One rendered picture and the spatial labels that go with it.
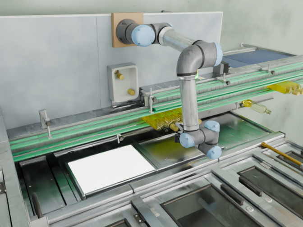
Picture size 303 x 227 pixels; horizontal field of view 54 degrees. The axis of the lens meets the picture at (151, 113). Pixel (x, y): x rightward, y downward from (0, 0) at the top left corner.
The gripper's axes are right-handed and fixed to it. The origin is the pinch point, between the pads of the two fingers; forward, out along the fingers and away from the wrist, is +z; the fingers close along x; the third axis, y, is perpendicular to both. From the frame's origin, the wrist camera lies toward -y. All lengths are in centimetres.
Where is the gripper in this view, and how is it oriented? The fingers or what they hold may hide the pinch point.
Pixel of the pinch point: (175, 128)
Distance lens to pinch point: 179.9
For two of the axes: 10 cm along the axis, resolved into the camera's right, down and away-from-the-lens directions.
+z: -4.9, -3.5, 8.0
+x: 0.0, -9.2, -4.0
